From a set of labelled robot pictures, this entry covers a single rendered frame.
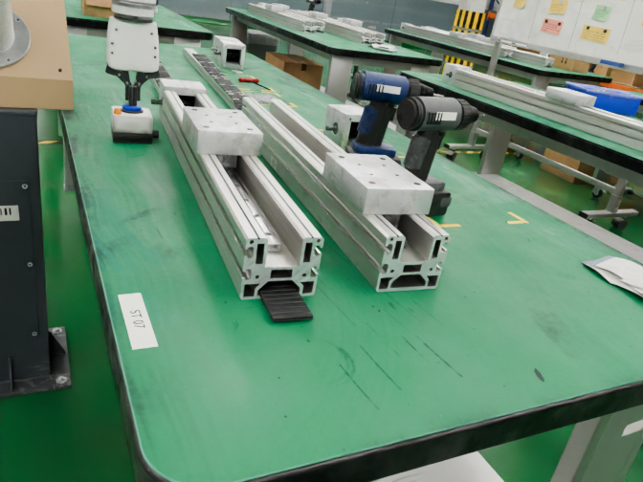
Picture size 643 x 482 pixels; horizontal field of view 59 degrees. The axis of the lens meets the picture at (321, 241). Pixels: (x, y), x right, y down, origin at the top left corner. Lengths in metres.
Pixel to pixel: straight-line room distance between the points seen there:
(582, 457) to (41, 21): 1.47
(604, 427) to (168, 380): 0.70
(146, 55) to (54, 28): 0.39
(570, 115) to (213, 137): 1.82
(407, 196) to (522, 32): 3.81
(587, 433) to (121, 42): 1.10
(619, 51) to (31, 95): 3.35
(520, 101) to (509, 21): 2.04
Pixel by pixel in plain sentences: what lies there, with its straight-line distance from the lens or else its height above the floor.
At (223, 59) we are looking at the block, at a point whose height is 0.81.
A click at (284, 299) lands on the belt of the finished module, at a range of 0.71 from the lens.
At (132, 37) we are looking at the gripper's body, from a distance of 1.25.
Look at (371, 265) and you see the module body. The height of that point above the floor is 0.81.
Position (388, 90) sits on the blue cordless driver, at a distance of 1.21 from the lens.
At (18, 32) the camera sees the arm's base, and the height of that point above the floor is 0.94.
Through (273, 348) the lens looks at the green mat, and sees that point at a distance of 0.64.
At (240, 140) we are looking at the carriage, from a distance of 0.97.
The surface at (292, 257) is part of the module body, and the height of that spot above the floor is 0.82.
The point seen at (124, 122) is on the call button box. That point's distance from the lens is 1.27.
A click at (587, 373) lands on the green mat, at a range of 0.76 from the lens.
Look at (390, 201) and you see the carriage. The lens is 0.81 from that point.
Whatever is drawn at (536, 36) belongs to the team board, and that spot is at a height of 1.04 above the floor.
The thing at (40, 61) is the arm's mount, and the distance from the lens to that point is 1.53.
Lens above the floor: 1.15
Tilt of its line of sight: 24 degrees down
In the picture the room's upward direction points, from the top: 10 degrees clockwise
